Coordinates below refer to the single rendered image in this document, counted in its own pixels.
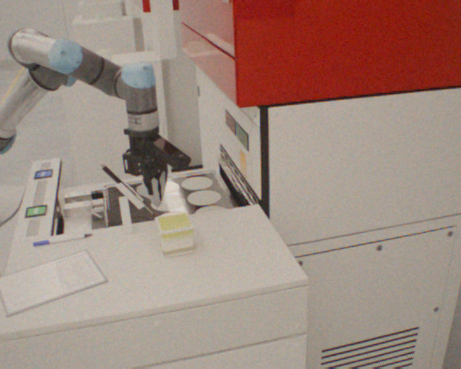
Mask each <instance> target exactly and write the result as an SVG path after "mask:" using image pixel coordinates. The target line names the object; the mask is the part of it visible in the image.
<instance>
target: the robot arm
mask: <svg viewBox="0 0 461 369"><path fill-rule="evenodd" d="M7 48H8V51H9V53H10V55H11V58H12V59H13V60H15V61H16V62H17V63H18V64H19V65H21V66H22V67H24V68H27V70H28V74H27V75H26V76H25V77H24V78H23V79H22V81H21V82H20V83H19V84H18V85H17V86H16V87H15V88H14V89H13V90H12V91H11V94H10V95H9V96H8V97H7V98H6V99H4V100H3V101H2V103H1V104H0V155H3V154H6V153H7V152H8V151H10V149H11V147H12V143H14V142H15V140H16V138H17V130H16V125H17V124H18V123H19V122H21V121H22V119H23V118H24V117H25V116H26V115H27V114H28V113H29V112H30V111H31V110H32V109H33V107H34V106H35V105H36V104H38V103H39V102H40V101H41V100H42V98H43V97H45V95H46V94H47V93H48V92H49V91H57V90H58V89H59V88H60V87H61V86H62V85H64V86H65V87H71V86H73V85H74V84H75V83H76V81H77V80H80V81H81V82H83V83H86V84H88V85H91V86H92V87H94V88H96V89H98V90H100V91H102V92H103V93H104V94H105V95H109V96H112V97H116V98H120V99H123V100H125V101H126V112H127V117H128V124H129V126H128V128H126V129H124V134H128V140H129V147H130V148H129V149H128V150H126V152H125V153H124V154H123V166H124V172H125V174H130V175H131V176H135V177H138V176H142V185H139V186H137V192H138V193H139V194H140V195H142V196H144V197H146V198H148V199H150V200H151V202H152V204H153V205H154V206H155V207H159V206H160V205H161V203H162V200H163V197H164V193H165V190H166V185H167V181H168V174H169V168H168V165H169V166H170V167H171V168H173V169H174V170H176V171H177V172H182V171H183V170H185V169H186V168H188V167H189V165H190V163H191V158H190V157H189V156H188V155H186V154H185V153H184V152H183V151H182V150H180V149H179V148H177V147H176V146H173V145H172V144H171V143H170V142H169V141H167V140H166V139H164V138H163V137H162V136H160V135H159V132H160V131H159V125H160V121H159V114H158V109H157V99H156V96H157V92H156V84H155V83H156V78H155V72H154V67H153V66H152V65H151V64H149V63H147V62H133V63H128V64H127V65H125V66H123V67H120V66H119V65H118V64H116V63H114V62H111V61H109V60H107V59H105V58H104V57H102V56H101V55H100V54H95V53H93V52H91V51H90V50H89V49H88V48H86V47H81V46H80V45H79V44H78V43H77V42H75V41H73V40H68V39H65V38H60V39H59V40H56V39H53V38H52V37H51V36H47V35H45V34H44V33H43V32H41V31H36V30H34V29H31V28H27V27H19V28H18V29H16V30H15V31H13V32H12V33H11V34H10V36H9V38H8V39H7ZM129 152H130V153H129ZM128 153H129V154H128ZM125 160H126V165H127V169H126V165H125Z"/></svg>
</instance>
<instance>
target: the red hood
mask: <svg viewBox="0 0 461 369"><path fill-rule="evenodd" d="M179 7H180V13H179V17H180V21H181V22H180V27H181V37H182V47H183V51H184V52H185V53H186V54H187V55H188V56H189V57H190V59H191V60H192V61H193V62H194V63H195V64H196V65H197V66H198V67H199V68H200V69H201V70H202V71H203V72H204V73H206V74H207V75H208V76H209V77H210V78H211V79H212V81H213V82H214V83H215V84H216V85H217V87H218V88H219V89H220V90H222V91H223V92H224V93H225V94H226V95H227V96H228V97H229V98H230V99H231V100H232V101H233V102H234V103H235V104H236V105H237V106H238V107H239V108H240V109H241V108H247V107H255V106H259V105H274V104H281V103H289V102H297V101H304V100H319V99H326V98H341V97H347V96H355V95H361V96H362V95H370V94H377V93H385V92H392V91H407V90H419V89H427V88H430V89H434V88H442V87H448V86H455V85H459V86H461V0H179Z"/></svg>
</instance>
